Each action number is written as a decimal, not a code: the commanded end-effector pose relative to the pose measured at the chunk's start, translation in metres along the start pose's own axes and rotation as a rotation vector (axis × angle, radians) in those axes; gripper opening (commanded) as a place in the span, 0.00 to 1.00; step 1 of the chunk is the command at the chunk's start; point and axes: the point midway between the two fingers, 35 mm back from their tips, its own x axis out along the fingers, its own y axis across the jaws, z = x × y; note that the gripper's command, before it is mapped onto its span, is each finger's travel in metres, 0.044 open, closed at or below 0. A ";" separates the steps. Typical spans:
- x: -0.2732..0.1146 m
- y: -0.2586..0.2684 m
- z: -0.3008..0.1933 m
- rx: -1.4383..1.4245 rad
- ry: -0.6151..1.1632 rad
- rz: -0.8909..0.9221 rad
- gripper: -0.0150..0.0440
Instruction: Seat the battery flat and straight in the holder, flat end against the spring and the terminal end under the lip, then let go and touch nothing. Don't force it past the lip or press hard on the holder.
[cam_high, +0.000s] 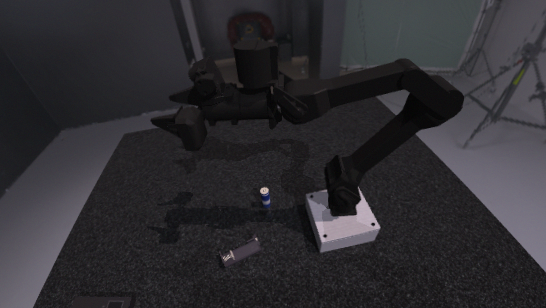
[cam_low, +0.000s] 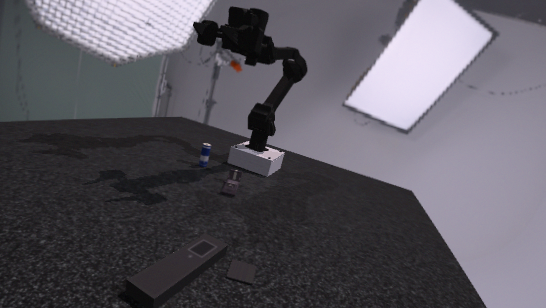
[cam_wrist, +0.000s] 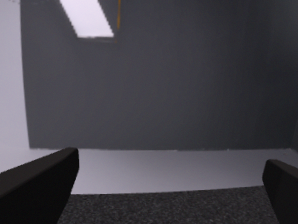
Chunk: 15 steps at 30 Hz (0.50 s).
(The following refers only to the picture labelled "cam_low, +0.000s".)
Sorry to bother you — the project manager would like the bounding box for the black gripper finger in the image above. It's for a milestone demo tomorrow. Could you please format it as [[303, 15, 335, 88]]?
[[193, 20, 214, 44], [220, 25, 253, 51]]

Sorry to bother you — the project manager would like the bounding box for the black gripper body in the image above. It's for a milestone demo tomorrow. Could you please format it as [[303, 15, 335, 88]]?
[[197, 22, 264, 55]]

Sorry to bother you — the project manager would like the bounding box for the blue and white battery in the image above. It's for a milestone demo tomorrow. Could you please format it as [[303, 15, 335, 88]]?
[[199, 143, 211, 167]]

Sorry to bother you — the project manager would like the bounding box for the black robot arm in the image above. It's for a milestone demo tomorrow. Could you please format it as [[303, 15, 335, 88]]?
[[224, 6, 307, 152]]

